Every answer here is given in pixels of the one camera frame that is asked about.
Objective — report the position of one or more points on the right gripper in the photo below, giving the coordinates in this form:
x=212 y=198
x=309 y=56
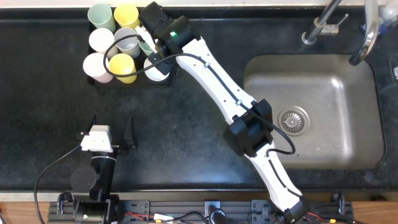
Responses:
x=164 y=63

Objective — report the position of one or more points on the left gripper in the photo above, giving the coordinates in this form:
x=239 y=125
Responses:
x=118 y=148

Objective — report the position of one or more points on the white cup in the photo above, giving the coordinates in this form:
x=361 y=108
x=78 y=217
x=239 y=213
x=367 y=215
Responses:
x=100 y=40
x=154 y=75

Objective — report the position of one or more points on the yellow cup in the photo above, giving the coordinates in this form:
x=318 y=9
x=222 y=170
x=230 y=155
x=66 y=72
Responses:
x=126 y=15
x=121 y=63

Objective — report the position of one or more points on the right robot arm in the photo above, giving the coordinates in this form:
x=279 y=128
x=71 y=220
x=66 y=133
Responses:
x=217 y=81

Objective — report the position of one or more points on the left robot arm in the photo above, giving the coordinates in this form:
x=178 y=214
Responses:
x=99 y=174

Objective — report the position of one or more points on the green cup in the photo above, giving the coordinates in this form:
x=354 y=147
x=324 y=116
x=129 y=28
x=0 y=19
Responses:
x=144 y=49
x=100 y=15

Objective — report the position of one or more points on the black tray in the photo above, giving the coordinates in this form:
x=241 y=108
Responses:
x=141 y=81

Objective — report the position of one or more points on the grey cup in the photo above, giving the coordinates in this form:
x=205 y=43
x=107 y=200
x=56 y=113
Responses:
x=126 y=41

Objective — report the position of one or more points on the pink cup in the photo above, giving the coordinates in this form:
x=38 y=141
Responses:
x=93 y=66

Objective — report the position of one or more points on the steel sink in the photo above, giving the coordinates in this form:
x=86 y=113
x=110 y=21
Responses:
x=326 y=93

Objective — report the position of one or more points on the steel tap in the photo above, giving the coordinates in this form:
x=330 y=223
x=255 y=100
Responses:
x=371 y=31

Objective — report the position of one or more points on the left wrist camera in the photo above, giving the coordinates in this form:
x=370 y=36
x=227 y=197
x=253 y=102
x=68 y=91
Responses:
x=97 y=138

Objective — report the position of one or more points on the mounting rail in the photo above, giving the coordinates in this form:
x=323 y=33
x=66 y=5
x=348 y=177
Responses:
x=186 y=208

